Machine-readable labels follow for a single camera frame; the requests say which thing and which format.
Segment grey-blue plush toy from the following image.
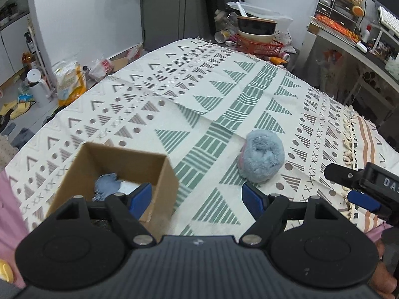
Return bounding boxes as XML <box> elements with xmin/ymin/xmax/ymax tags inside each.
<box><xmin>237</xmin><ymin>130</ymin><xmax>285</xmax><ymax>184</ymax></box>

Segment person's right hand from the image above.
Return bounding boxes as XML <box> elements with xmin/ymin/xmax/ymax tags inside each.
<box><xmin>367</xmin><ymin>238</ymin><xmax>399</xmax><ymax>299</ymax></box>

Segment brown cardboard box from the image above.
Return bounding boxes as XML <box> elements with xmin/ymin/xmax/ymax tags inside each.
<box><xmin>47</xmin><ymin>143</ymin><xmax>179</xmax><ymax>240</ymax></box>

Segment small grey plush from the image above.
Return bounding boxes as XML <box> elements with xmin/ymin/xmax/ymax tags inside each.
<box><xmin>93</xmin><ymin>173</ymin><xmax>122</xmax><ymax>201</ymax></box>

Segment patterned white fringed blanket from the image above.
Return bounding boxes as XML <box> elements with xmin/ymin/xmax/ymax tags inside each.
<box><xmin>5</xmin><ymin>39</ymin><xmax>386</xmax><ymax>235</ymax></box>

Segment pink bed sheet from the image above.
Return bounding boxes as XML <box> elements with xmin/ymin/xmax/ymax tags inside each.
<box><xmin>1</xmin><ymin>171</ymin><xmax>28</xmax><ymax>288</ymax></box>

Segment white desk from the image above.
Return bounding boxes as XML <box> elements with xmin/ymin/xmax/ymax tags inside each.
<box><xmin>294</xmin><ymin>17</ymin><xmax>398</xmax><ymax>93</ymax></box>

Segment yellow white plastic bag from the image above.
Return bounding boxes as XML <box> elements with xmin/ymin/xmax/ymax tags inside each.
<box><xmin>52</xmin><ymin>61</ymin><xmax>87</xmax><ymax>107</ymax></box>

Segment white red plastic bag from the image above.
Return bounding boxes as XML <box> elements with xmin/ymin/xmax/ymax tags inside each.
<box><xmin>89</xmin><ymin>59</ymin><xmax>114</xmax><ymax>82</ymax></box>

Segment white round kettle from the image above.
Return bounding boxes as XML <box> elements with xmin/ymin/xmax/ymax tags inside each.
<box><xmin>27</xmin><ymin>69</ymin><xmax>51</xmax><ymax>107</ymax></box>

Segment yellow slippers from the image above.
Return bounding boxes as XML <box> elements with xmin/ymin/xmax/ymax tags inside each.
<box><xmin>0</xmin><ymin>101</ymin><xmax>31</xmax><ymax>120</ymax></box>

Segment red plastic basket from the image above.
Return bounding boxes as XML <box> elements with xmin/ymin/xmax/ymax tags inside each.
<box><xmin>237</xmin><ymin>36</ymin><xmax>284</xmax><ymax>57</ymax></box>

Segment white keyboard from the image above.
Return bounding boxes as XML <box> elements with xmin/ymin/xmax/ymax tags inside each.
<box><xmin>377</xmin><ymin>6</ymin><xmax>399</xmax><ymax>36</ymax></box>

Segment dark bowl with rim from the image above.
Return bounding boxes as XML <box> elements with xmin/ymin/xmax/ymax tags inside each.
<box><xmin>237</xmin><ymin>15</ymin><xmax>277</xmax><ymax>43</ymax></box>

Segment grey drawer organizer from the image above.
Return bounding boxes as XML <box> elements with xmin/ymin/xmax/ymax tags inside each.
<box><xmin>314</xmin><ymin>0</ymin><xmax>364</xmax><ymax>32</ymax></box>

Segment dark grey wardrobe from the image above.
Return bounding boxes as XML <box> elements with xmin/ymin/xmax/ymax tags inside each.
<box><xmin>140</xmin><ymin>0</ymin><xmax>212</xmax><ymax>51</ymax></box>

